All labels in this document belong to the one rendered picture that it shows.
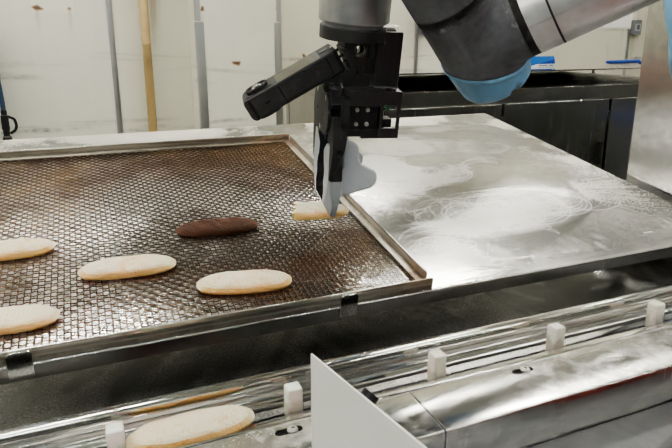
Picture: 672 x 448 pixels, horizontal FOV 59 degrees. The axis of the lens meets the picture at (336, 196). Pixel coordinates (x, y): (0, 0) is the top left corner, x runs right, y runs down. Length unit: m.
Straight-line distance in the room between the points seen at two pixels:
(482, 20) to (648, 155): 0.59
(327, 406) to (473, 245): 0.53
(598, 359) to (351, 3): 0.41
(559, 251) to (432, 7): 0.38
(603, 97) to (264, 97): 2.54
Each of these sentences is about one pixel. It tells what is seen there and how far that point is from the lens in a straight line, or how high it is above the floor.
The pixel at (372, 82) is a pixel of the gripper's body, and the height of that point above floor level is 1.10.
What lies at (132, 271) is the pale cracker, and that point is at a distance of 0.66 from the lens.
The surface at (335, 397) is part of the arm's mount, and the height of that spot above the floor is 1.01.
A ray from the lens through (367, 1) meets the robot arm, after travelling 0.61.
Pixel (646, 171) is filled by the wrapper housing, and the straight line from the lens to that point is 1.10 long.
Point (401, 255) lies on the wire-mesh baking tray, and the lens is 0.71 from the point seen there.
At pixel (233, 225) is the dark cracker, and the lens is 0.74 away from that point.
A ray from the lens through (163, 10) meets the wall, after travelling 4.15.
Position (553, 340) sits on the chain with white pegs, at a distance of 0.65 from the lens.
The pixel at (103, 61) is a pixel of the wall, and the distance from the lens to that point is 4.12.
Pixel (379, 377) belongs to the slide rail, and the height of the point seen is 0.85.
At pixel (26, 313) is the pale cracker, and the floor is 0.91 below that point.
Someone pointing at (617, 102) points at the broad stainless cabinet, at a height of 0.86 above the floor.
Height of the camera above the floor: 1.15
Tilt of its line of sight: 15 degrees down
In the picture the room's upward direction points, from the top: straight up
